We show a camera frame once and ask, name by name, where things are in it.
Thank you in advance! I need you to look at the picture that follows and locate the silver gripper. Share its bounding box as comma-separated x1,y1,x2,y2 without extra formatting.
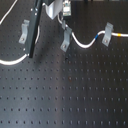
28,0,71,58

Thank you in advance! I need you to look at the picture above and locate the white cable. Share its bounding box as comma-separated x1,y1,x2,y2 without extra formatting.
0,0,19,25
0,13,128,66

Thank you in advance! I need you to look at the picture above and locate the middle grey cable clip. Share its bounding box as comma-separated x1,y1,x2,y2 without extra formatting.
60,27,72,52

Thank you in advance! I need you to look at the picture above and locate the grey cable clip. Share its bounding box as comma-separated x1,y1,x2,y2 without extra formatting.
60,27,72,52
102,23,113,46
19,20,30,44

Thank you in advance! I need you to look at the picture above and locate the left grey cable clip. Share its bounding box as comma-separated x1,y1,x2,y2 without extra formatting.
19,20,30,44

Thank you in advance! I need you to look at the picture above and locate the right grey cable clip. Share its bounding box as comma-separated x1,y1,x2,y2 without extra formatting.
102,23,113,46

